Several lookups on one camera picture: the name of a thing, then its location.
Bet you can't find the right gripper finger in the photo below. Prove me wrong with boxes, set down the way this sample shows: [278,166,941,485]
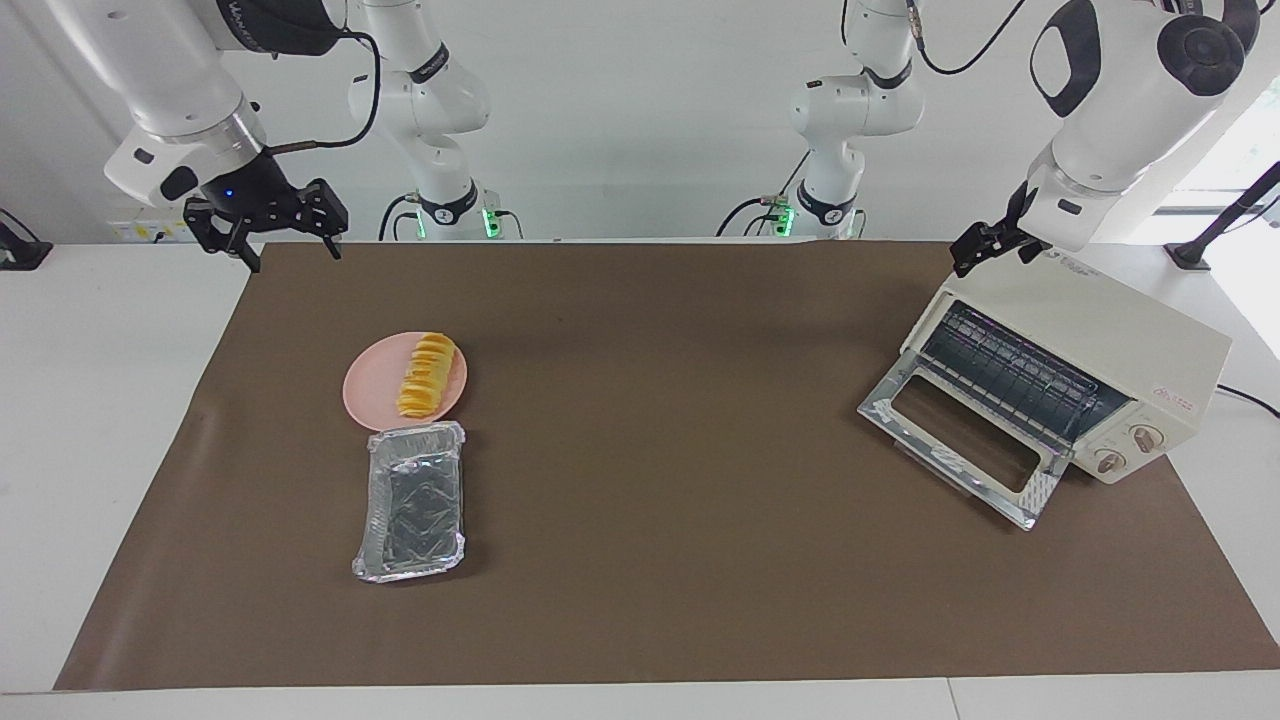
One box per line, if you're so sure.
[183,198,263,273]
[298,178,349,261]

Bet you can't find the sliced yellow bread loaf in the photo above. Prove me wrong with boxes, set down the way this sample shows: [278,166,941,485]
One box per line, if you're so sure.
[397,332,459,421]

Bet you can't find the aluminium foil tray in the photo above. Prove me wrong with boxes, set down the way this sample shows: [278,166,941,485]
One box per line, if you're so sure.
[352,421,469,584]

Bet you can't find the cream toaster oven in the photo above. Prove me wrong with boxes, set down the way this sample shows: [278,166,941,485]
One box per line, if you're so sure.
[900,245,1233,486]

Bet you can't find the glass oven door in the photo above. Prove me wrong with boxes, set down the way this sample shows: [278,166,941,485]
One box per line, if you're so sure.
[857,365,1073,531]

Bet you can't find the pink round plate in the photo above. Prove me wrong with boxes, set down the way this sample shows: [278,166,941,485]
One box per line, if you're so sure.
[343,332,469,433]

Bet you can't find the brown table mat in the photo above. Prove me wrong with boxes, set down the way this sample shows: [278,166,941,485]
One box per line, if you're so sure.
[55,240,1280,691]

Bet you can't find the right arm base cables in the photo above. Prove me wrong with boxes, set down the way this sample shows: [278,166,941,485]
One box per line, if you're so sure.
[378,193,523,241]

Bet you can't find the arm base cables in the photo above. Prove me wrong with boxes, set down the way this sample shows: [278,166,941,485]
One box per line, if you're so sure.
[715,150,813,239]
[378,193,523,241]

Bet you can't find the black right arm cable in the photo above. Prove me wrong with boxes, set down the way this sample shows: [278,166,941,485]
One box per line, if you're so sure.
[265,28,383,156]

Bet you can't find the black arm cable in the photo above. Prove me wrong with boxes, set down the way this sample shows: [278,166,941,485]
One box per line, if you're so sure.
[265,28,383,156]
[905,0,1031,77]

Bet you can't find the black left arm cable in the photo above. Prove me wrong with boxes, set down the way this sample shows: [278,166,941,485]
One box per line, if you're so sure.
[905,0,1031,77]

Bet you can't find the tall black camera stand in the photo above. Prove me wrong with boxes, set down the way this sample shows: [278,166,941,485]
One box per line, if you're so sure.
[1165,160,1280,273]

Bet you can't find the short black camera stand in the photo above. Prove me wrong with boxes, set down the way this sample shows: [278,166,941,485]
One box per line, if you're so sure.
[0,208,53,271]

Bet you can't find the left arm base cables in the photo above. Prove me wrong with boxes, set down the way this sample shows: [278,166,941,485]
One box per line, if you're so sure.
[715,150,813,239]

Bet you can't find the black oven power cord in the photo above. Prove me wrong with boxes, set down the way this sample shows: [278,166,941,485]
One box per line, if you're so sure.
[1215,385,1280,419]

